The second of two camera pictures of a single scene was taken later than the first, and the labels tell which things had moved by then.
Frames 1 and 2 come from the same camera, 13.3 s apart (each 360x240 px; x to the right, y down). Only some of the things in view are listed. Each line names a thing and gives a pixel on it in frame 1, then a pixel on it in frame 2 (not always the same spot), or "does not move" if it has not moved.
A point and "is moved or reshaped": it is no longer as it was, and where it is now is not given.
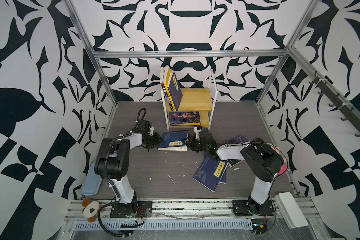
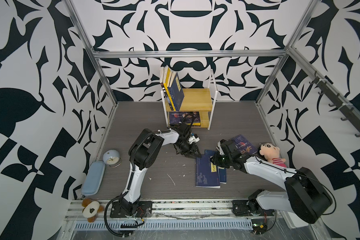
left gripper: (158, 139) to (191, 153)
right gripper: (189, 141) to (214, 160)
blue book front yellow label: (175, 91) does not move
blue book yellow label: (210, 172) is moved or reshaped
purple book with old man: (176, 117) does not move
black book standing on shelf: (162, 71) does not move
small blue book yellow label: (172, 141) is moved or reshaped
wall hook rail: (341, 101) does not move
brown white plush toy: (90, 209) does not move
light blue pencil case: (92, 182) does not move
